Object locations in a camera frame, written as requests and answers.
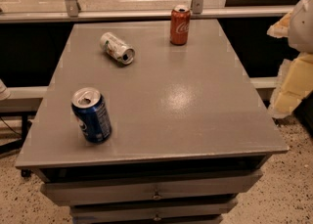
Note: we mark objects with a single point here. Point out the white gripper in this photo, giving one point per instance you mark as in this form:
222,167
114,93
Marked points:
302,25

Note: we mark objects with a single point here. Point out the red coca-cola can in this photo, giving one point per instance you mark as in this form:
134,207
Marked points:
179,27

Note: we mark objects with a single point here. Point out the grey drawer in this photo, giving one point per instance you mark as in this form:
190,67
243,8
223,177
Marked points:
152,211
151,188

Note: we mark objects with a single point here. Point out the white green 7up can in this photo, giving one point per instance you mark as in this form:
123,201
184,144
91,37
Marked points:
117,48

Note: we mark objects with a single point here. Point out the grey metal railing bar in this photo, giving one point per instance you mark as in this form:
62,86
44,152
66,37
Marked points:
120,16

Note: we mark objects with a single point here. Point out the grey lower drawer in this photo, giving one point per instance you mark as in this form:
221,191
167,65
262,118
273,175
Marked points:
152,211

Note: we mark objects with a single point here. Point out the grey upper drawer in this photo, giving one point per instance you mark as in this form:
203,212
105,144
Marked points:
151,188

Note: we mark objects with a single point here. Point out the blue pepsi can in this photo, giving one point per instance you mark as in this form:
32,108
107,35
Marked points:
89,107

